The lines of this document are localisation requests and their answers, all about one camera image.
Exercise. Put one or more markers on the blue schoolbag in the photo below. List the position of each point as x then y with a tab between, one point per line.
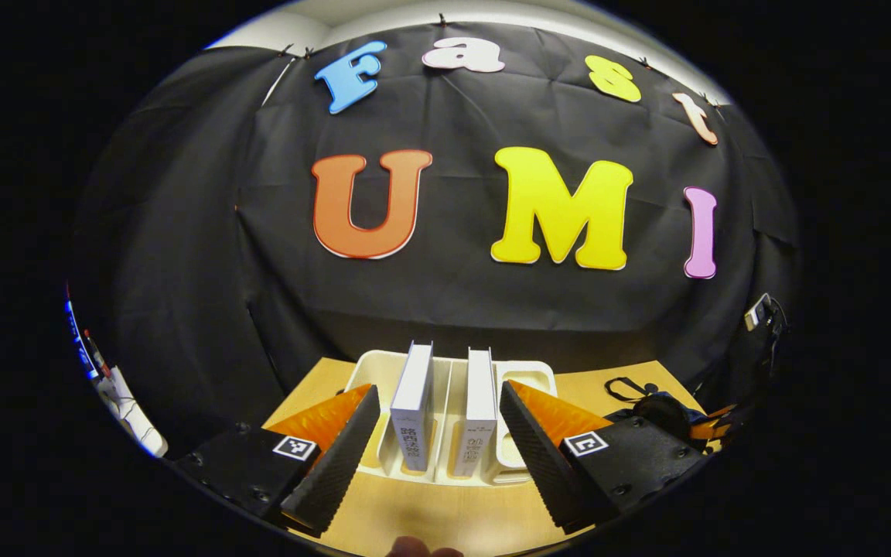
662	416

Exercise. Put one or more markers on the cream plastic bookshelf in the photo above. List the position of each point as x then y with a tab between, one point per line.
445	371

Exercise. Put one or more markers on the white book with patterned cover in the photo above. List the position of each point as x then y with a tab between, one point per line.
478	410

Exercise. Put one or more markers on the white book with dark cover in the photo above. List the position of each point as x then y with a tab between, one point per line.
413	402

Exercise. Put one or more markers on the black backdrop cloth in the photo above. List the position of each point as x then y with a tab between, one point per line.
453	309

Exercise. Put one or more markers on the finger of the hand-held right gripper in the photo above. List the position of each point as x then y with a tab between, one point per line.
712	424

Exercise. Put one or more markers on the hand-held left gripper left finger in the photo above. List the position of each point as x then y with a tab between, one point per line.
337	464

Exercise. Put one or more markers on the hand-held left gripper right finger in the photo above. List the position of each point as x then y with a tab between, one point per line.
542	464

